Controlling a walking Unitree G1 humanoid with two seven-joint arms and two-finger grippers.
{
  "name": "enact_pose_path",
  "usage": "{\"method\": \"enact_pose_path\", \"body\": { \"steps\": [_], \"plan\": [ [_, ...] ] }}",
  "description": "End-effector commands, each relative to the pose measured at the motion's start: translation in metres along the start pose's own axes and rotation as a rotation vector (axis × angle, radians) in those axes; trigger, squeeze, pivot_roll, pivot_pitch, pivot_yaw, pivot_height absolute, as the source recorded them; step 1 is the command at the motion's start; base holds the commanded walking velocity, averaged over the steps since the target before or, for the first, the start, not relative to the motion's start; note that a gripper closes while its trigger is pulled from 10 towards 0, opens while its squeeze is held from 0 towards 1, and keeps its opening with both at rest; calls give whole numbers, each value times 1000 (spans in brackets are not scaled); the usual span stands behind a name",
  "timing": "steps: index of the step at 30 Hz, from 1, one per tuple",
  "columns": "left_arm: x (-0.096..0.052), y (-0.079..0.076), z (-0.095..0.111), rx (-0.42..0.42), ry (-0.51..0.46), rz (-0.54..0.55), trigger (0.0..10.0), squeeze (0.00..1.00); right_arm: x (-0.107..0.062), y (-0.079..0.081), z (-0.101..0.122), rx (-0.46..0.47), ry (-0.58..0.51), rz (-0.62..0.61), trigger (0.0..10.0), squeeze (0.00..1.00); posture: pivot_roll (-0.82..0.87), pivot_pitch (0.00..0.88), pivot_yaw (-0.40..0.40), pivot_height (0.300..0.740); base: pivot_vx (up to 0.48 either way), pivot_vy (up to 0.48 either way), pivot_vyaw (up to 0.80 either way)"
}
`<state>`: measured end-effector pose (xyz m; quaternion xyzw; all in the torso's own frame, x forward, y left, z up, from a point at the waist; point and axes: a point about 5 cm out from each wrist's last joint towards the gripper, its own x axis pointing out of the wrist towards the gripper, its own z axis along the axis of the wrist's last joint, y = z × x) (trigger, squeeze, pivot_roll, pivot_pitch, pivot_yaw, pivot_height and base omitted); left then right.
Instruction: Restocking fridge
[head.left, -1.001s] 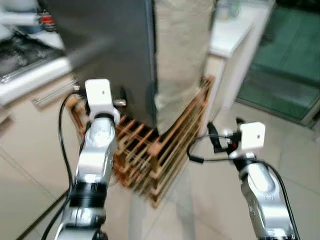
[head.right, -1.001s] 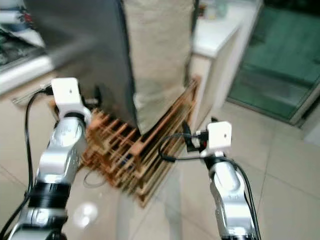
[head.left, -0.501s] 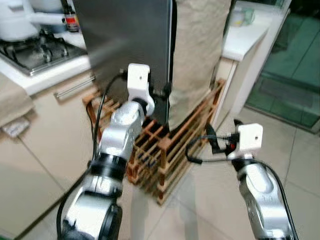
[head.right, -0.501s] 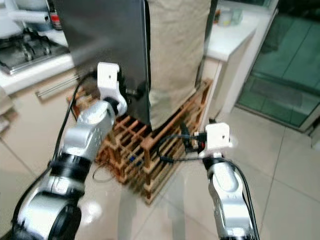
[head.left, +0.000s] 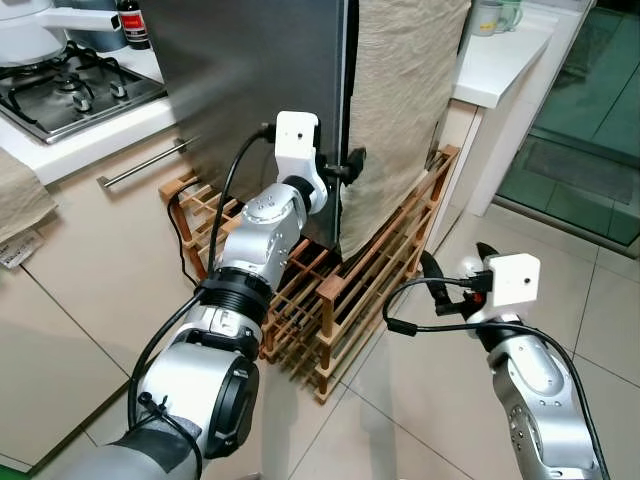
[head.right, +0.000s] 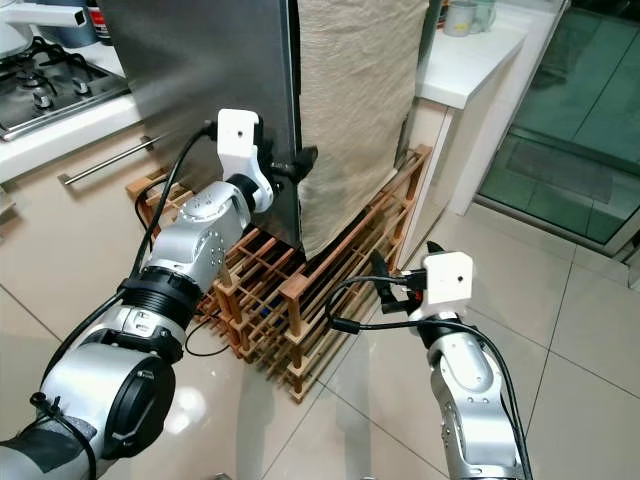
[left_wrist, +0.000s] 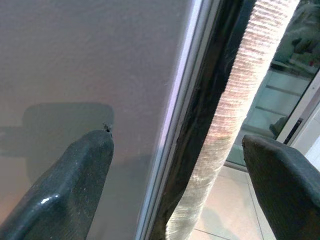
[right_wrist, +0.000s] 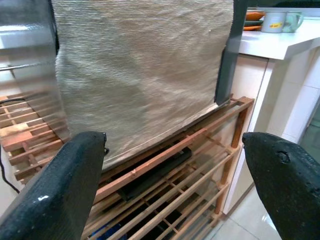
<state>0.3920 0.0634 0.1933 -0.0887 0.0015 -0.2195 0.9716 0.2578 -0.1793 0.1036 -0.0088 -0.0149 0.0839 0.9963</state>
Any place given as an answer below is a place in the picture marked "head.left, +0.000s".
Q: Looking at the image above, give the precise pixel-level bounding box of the mini fridge door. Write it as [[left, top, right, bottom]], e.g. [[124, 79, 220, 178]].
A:
[[338, 0, 362, 256]]

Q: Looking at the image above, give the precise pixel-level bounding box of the grey mini fridge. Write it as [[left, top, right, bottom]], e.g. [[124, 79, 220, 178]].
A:
[[140, 0, 347, 248]]

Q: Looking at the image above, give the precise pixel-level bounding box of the beige woven cloth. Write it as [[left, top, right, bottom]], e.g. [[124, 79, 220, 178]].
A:
[[342, 0, 473, 260]]

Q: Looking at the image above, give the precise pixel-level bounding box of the wooden slatted rack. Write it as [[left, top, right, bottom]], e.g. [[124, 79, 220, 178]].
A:
[[158, 145, 461, 404]]

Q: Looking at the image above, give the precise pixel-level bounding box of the grey floor mat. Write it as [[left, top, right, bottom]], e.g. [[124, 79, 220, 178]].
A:
[[523, 134, 623, 208]]

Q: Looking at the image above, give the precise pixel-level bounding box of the glass sliding door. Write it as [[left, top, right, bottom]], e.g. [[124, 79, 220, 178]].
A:
[[497, 0, 640, 248]]

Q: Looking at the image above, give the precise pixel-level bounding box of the narrow white counter cabinet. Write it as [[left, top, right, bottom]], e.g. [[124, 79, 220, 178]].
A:
[[430, 0, 598, 218]]

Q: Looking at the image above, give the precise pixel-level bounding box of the white mug yellow label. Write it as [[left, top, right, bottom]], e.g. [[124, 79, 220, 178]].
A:
[[470, 0, 504, 37]]

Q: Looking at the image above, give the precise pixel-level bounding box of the dark bottle red label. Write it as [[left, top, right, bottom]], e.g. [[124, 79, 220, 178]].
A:
[[115, 0, 152, 52]]

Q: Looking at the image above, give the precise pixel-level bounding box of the grey blue container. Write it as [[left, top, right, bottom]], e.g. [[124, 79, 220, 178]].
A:
[[64, 0, 127, 54]]

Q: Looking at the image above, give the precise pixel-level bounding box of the steel gas stove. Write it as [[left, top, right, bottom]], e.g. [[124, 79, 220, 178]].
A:
[[0, 42, 170, 144]]

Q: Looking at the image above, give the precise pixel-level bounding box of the beige kitchen counter cabinet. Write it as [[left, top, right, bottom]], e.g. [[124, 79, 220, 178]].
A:
[[0, 45, 263, 473]]

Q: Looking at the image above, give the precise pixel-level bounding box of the beige counter towel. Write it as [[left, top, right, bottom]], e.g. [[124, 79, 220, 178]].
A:
[[0, 150, 60, 247]]

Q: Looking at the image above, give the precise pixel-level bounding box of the white paper tag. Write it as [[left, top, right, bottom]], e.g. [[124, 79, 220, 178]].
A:
[[0, 228, 47, 270]]

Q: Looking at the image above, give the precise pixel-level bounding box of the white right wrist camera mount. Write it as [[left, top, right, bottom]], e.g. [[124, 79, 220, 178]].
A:
[[470, 253, 543, 327]]

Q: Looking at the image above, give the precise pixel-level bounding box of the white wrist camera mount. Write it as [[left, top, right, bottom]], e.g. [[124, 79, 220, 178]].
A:
[[470, 253, 543, 327], [273, 110, 331, 213]]

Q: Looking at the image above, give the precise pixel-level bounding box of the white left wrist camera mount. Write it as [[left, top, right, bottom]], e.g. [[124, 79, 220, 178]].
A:
[[273, 110, 331, 213]]

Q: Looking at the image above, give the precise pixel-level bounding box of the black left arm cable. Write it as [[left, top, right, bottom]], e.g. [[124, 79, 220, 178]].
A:
[[125, 122, 280, 453]]

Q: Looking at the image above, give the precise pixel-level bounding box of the white pot with handle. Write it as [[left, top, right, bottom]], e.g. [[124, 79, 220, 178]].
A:
[[0, 0, 132, 68]]

